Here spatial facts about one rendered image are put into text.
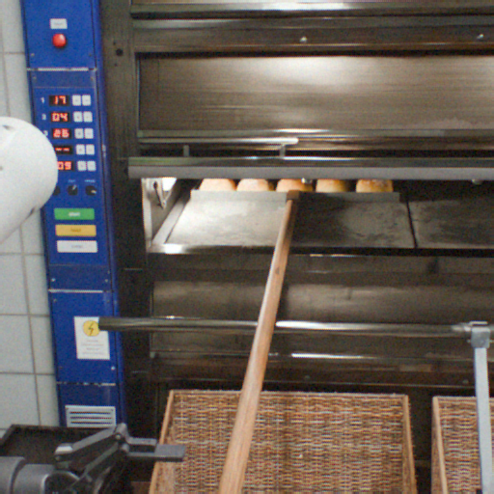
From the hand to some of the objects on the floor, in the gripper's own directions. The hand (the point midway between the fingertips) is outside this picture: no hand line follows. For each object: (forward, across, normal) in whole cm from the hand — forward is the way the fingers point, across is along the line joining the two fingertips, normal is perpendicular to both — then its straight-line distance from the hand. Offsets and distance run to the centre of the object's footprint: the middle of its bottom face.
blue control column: (-41, +120, -193) cm, 231 cm away
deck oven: (+56, +120, -195) cm, 236 cm away
